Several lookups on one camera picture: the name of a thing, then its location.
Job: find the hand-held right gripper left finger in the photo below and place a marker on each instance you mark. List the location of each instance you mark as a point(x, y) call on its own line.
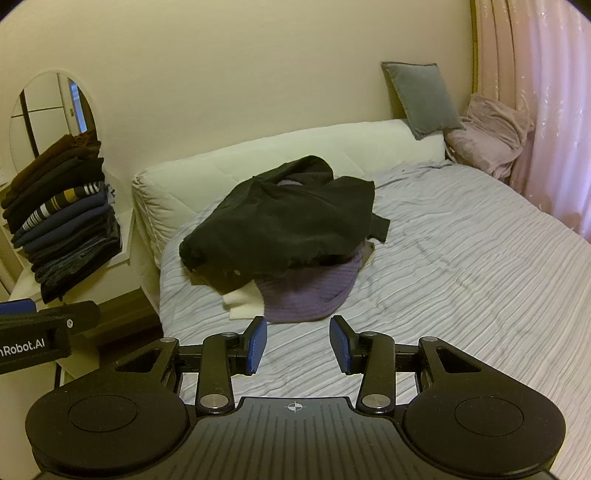
point(256, 345)

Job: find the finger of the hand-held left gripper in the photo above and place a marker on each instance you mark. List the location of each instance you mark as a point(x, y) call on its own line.
point(18, 307)
point(55, 316)

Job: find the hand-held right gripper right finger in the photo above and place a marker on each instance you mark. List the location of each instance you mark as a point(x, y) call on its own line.
point(339, 345)

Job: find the black pants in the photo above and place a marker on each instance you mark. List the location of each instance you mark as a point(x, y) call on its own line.
point(300, 221)

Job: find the stack of folded clothes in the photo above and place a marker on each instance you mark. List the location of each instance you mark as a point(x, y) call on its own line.
point(64, 230)

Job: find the white vanity table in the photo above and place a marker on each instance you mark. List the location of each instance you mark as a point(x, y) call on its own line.
point(18, 281)

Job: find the purple knit sweater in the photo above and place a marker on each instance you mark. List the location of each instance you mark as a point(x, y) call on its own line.
point(300, 295)

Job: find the olive green garment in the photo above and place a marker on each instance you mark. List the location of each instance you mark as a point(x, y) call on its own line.
point(367, 251)

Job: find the bed with striped bedspread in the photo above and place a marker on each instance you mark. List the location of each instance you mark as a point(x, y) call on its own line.
point(461, 277)

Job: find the oval mirror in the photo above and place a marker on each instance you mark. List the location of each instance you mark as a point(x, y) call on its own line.
point(41, 120)

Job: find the crumpled pink blanket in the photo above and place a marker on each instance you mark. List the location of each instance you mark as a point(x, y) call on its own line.
point(489, 134)

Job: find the grey pillow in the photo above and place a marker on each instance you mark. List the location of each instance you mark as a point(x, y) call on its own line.
point(422, 99)

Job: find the sheer pink curtain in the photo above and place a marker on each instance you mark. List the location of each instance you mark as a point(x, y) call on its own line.
point(558, 115)

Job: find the pink drape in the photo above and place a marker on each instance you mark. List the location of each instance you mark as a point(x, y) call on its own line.
point(494, 46)

